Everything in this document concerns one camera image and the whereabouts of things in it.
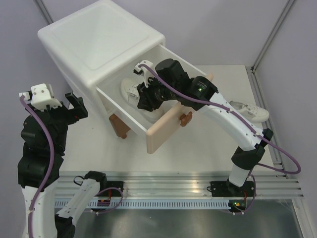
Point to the white sneaker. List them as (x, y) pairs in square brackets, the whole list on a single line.
[(129, 92), (252, 113)]

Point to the left aluminium frame post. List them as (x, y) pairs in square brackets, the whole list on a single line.
[(44, 11)]

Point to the right aluminium frame post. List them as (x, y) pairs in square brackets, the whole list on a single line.
[(273, 33)]

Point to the white plastic shoe cabinet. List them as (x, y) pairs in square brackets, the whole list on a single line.
[(98, 43)]

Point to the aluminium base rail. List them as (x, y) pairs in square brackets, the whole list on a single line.
[(192, 185)]

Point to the white slotted cable duct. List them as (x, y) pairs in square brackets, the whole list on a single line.
[(165, 204)]

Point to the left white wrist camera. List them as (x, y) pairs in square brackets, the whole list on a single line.
[(41, 97)]

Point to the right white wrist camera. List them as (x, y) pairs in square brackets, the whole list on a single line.
[(143, 71)]

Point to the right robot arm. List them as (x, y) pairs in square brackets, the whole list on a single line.
[(169, 81)]

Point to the beige drawer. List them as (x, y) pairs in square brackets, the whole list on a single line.
[(155, 134)]

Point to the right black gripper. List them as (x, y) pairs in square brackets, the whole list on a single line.
[(145, 101)]

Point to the brown drawer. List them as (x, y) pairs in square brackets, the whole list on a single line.
[(120, 128)]

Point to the aluminium frame post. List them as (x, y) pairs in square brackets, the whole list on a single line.
[(273, 33), (44, 11)]

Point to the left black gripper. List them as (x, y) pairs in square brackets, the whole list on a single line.
[(79, 111)]

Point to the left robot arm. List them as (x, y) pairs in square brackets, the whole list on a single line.
[(44, 133)]

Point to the brown bear knob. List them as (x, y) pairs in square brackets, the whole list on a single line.
[(185, 119)]

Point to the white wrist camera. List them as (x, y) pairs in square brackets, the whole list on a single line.
[(41, 97), (143, 71)]

